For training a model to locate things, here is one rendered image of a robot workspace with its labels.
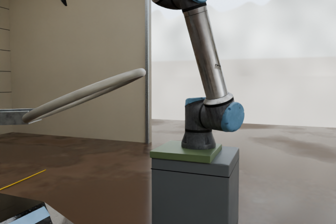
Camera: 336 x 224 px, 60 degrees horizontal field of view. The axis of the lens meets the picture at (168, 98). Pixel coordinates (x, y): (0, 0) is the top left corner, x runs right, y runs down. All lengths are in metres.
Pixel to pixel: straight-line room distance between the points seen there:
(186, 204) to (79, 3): 5.89
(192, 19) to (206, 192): 0.82
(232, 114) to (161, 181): 0.50
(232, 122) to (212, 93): 0.17
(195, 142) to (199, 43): 0.52
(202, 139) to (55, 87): 5.85
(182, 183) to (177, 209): 0.14
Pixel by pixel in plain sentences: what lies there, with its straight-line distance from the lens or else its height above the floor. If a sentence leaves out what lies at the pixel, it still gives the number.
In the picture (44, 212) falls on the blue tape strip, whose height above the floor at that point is 0.80.
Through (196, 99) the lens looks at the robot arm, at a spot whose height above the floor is 1.14.
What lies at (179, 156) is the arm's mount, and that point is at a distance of 1.46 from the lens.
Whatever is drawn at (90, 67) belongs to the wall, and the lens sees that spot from 6.57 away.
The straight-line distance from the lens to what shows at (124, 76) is 0.98.
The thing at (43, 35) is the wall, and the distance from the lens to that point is 7.45.
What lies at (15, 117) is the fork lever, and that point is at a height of 1.11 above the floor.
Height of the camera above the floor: 1.24
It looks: 3 degrees down
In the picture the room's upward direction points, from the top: straight up
